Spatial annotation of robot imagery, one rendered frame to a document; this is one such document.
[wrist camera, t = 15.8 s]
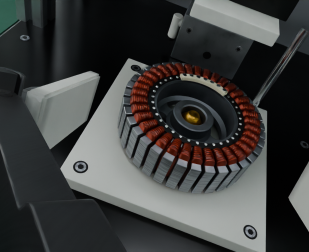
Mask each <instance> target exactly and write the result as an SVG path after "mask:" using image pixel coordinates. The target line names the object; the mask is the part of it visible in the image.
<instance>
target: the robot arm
mask: <svg viewBox="0 0 309 252"><path fill-rule="evenodd" d="M25 79H26V76H25V75H24V74H23V73H21V72H19V71H16V70H13V69H10V68H5V67H0V252H127V251H126V249H125V247H124V246H123V244H122V242H121V241H120V239H119V237H118V236H117V234H116V232H115V231H114V229H113V228H112V226H111V224H110V223H109V221H108V219H107V218H106V216H105V214H104V213H103V211H102V209H101V208H100V206H99V205H98V203H97V202H96V201H95V200H94V199H76V197H75V195H74V193H73V191H72V189H71V188H70V186H69V184H68V182H67V180H66V178H65V176H64V174H63V173H62V171H61V169H60V167H59V165H58V163H57V161H56V160H55V158H54V156H53V154H52V152H51V150H50V149H51V148H53V147H54V146H55V145H56V144H58V143H59V142H60V141H61V140H63V139H64V138H65V137H67V136H68V135H69V134H70V133H72V132H73V131H74V130H75V129H77V128H78V127H79V126H80V125H82V124H83V123H84V122H86V121H87V119H88V116H89V112H90V109H91V106H92V103H93V99H94V96H95V93H96V90H97V86H98V83H99V80H100V76H99V74H98V73H95V72H93V71H88V72H85V73H81V74H78V75H75V76H72V77H69V78H66V79H63V80H59V81H56V82H53V83H50V84H47V85H44V86H38V87H28V88H25V89H23V88H24V84H25ZM288 198H289V201H290V202H291V204H292V205H293V207H294V209H295V210H296V212H297V214H298V215H299V217H300V218H301V220H302V222H303V223H304V225H305V226H306V228H307V230H308V231H309V162H308V164H307V165H306V167H305V169H304V171H303V172H302V174H301V176H300V178H299V179H298V181H297V183H296V185H295V186H294V188H293V190H292V192H291V193H290V195H289V197H288Z"/></svg>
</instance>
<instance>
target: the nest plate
mask: <svg viewBox="0 0 309 252"><path fill-rule="evenodd" d="M146 67H148V65H146V64H143V63H141V62H138V61H135V60H133V59H130V58H128V59H127V61H126V63H125V64H124V66H123V68H122V69H121V71H120V72H119V74H118V76H117V77H116V79H115V81H114V82H113V84H112V85H111V87H110V89H109V90H108V92H107V94H106V95H105V97H104V98H103V100H102V102H101V103H100V105H99V106H98V108H97V110H96V111H95V113H94V115H93V116H92V118H91V119H90V121H89V123H88V124H87V126H86V128H85V129H84V131H83V132H82V134H81V136H80V137H79V139H78V141H77V142H76V144H75V145H74V147H73V149H72V150H71V152H70V154H69V155H68V157H67V158H66V160H65V162H64V163H63V165H62V166H61V168H60V169H61V171H62V173H63V175H64V177H65V179H66V181H67V182H68V184H69V186H70V188H71V189H73V190H76V191H79V192H81V193H84V194H86V195H89V196H92V197H94V198H97V199H99V200H102V201H105V202H107V203H110V204H112V205H115V206H118V207H120V208H123V209H125V210H128V211H131V212H133V213H136V214H138V215H141V216H144V217H146V218H149V219H151V220H154V221H157V222H159V223H162V224H164V225H167V226H170V227H172V228H175V229H177V230H180V231H183V232H185V233H188V234H190V235H193V236H196V237H198V238H201V239H203V240H206V241H209V242H211V243H214V244H216V245H219V246H222V247H224V248H227V249H229V250H232V251H235V252H266V190H267V111H266V110H264V109H261V108H259V107H257V109H258V111H259V113H258V115H261V117H262V120H263V121H262V123H263V124H264V127H265V131H264V132H265V140H264V141H265V144H264V147H263V149H262V152H261V153H260V155H259V156H258V158H257V159H256V160H255V161H254V162H253V163H252V165H251V166H250V167H249V168H248V169H247V170H246V172H245V173H244V174H243V175H242V176H241V177H240V179H239V180H238V181H237V182H235V183H234V184H233V185H231V186H229V187H228V188H226V187H225V188H224V189H223V190H220V191H215V190H214V191H213V192H212V193H204V191H202V192H201V193H191V188H190V189H189V191H188V192H183V191H179V190H178V187H179V186H178V185H177V186H176V187H175V189H172V188H170V187H167V186H165V184H166V179H167V176H166V177H165V179H164V180H163V182H162V184H160V183H159V182H157V181H155V180H153V177H154V175H155V173H156V171H155V172H154V173H152V174H151V176H147V175H146V174H145V173H143V172H142V169H143V166H141V167H140V168H138V167H137V166H136V165H135V164H134V163H133V159H134V157H133V158H129V157H128V155H127V154H126V148H123V146H122V144H121V138H119V134H118V130H119V129H118V117H119V113H120V109H121V104H122V100H123V96H124V92H125V88H126V86H127V84H128V82H129V81H130V80H131V78H132V77H133V76H134V75H137V72H138V71H140V70H144V68H146Z"/></svg>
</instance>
